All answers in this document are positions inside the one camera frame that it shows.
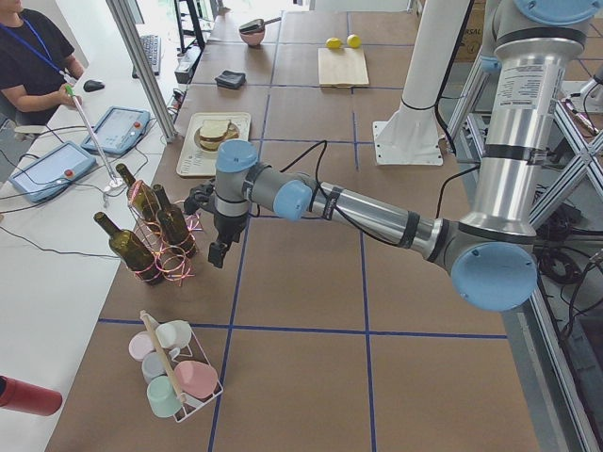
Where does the red thermos bottle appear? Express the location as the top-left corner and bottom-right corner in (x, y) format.
(1, 376), (63, 416)

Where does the white wire cup rack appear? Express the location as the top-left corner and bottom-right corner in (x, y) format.
(139, 310), (224, 423)

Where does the cream bear tray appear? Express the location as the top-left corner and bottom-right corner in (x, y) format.
(176, 112), (251, 177)

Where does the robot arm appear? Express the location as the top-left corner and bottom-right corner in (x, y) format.
(184, 1), (602, 311)

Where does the yellow lemon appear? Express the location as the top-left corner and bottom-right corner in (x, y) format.
(347, 34), (362, 49)
(325, 37), (342, 50)

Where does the light pink cup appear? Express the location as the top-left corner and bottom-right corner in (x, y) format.
(128, 331), (155, 362)

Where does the metal spoon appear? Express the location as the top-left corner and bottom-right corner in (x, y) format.
(238, 17), (282, 34)

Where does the pink bowl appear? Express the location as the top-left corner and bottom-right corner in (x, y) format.
(239, 24), (266, 46)

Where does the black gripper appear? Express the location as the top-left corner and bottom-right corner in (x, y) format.
(184, 183), (249, 268)

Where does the white round plate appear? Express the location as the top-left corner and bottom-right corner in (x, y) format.
(194, 123), (239, 152)

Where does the blue teach pendant far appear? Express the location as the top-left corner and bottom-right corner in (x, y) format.
(92, 106), (151, 156)

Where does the blue teach pendant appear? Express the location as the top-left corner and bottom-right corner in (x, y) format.
(8, 141), (96, 203)
(92, 106), (151, 156)

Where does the dark wine bottle left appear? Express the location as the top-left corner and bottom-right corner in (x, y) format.
(93, 212), (163, 285)

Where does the person in black shirt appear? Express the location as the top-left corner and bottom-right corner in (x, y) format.
(1, 1), (84, 125)

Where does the dark wine bottle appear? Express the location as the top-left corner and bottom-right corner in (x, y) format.
(153, 184), (197, 258)
(93, 212), (163, 285)

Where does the white cup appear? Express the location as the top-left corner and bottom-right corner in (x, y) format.
(155, 320), (192, 348)

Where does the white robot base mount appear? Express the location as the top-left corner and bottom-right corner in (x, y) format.
(372, 118), (443, 166)

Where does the wooden cutting board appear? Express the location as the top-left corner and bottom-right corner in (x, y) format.
(318, 47), (369, 88)

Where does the black computer mouse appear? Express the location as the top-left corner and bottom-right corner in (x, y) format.
(83, 79), (105, 92)

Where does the grey cup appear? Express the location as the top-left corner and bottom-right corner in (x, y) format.
(141, 351), (166, 384)

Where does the black keyboard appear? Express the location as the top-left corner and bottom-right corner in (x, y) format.
(139, 35), (162, 75)

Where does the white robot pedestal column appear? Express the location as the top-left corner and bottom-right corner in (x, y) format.
(400, 0), (473, 111)

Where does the dark wine bottle right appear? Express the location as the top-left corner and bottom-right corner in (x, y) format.
(153, 184), (197, 258)

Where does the mint green cup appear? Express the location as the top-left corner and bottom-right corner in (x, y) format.
(146, 375), (183, 418)

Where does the aluminium frame post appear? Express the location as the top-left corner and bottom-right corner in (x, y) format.
(106, 0), (177, 143)

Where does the blue teach pendant near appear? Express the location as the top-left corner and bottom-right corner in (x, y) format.
(8, 141), (96, 203)

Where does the copper wire bottle rack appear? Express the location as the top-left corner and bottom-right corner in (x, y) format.
(128, 202), (203, 285)

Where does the grey folded cloth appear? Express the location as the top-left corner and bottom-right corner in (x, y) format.
(215, 70), (246, 89)

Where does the wooden rack handle stick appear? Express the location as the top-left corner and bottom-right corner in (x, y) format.
(139, 310), (186, 403)

